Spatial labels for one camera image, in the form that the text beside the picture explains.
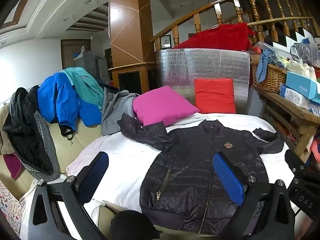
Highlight magenta cloth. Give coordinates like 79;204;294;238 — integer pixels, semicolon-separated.
4;153;23;180

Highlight teal shirt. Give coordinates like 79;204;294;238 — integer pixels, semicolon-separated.
62;67;105;110

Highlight red pillow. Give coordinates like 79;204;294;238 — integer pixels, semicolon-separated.
194;78;237;114

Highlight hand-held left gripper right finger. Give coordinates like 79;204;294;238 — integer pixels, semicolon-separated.
212;152;295;240

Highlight blue cloth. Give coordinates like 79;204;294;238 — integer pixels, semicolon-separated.
256;48;278;83

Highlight silver foil insulation board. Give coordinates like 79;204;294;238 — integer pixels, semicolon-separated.
154;48;251;114

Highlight wooden table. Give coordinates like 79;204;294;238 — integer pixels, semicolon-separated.
252;82;320;163

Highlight white blanket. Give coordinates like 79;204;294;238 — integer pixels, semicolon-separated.
66;112;300;215

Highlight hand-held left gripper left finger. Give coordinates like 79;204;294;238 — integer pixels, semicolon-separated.
28;151;109;240

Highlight grey knitted sweater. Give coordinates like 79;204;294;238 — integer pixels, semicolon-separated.
21;111;60;182

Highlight pink pillow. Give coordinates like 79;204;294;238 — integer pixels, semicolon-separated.
132;85;200;127

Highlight wooden pillar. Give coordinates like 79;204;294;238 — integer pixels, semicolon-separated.
108;0;155;94

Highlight framed picture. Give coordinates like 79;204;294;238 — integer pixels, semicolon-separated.
161;35;172;49

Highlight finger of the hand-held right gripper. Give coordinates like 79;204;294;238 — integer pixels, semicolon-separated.
285;149;305;178

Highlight beige bagged goods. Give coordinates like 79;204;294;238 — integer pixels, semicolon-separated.
285;61;317;80

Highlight grey garment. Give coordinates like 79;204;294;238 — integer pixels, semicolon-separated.
101;87;140;137

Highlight dark navy garment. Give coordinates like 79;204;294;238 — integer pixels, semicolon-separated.
96;78;120;90

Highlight black quilted jacket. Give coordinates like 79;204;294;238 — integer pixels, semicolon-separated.
117;113;285;237

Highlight patterned white cloth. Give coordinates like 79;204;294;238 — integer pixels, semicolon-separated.
0;180;25;237

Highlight light blue cardboard box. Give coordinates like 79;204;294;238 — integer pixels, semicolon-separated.
285;70;320;100

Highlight blue jacket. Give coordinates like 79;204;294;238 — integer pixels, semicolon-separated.
37;72;102;132

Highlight wicker basket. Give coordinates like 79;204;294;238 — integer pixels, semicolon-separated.
251;61;288;94

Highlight grey refrigerator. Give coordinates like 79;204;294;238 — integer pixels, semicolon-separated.
74;51;109;85

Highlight dark plastic bag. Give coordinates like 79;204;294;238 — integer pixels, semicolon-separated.
290;42;313;64

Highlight white tissue pack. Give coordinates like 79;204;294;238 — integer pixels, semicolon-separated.
279;84;312;110

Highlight wooden stair railing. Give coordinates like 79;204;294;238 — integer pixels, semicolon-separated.
150;0;315;50

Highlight large red cushion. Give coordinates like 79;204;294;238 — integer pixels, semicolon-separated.
172;22;257;52

